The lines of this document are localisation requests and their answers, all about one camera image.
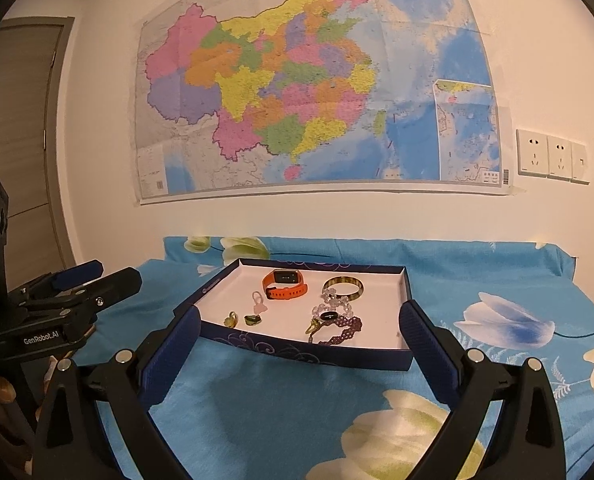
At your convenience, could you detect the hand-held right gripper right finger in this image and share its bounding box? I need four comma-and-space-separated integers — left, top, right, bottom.
398, 299, 568, 480

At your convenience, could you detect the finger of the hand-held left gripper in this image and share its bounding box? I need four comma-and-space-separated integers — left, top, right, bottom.
72, 267, 143, 312
46, 259, 104, 292

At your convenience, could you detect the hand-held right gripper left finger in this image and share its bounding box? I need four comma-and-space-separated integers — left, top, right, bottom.
30, 305, 203, 480

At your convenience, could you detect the dark blue jewelry box tray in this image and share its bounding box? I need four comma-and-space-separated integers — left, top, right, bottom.
172, 258, 415, 372

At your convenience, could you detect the clear bead bracelet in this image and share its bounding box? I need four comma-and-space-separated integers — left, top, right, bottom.
312, 291, 355, 317

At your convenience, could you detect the grey-brown door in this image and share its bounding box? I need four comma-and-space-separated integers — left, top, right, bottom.
0, 16, 77, 281

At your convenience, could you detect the tortoiseshell bangle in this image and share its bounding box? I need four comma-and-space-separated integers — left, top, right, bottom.
322, 275, 364, 302

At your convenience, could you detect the blue floral bed sheet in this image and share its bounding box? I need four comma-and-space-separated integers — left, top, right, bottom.
67, 235, 594, 480

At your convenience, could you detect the gold pendant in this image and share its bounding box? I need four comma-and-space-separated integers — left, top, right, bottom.
304, 319, 328, 343

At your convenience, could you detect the orange smart watch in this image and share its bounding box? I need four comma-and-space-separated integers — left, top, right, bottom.
262, 269, 309, 300

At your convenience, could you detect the purple bead bracelet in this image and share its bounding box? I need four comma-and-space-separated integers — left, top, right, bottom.
317, 312, 364, 347

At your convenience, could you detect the white wall socket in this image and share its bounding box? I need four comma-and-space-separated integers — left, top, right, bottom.
547, 135, 574, 181
516, 129, 549, 177

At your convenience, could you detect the white wall switch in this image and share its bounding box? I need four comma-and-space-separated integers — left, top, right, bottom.
571, 141, 590, 184

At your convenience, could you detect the colourful wall map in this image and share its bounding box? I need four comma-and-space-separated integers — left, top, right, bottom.
134, 0, 525, 206

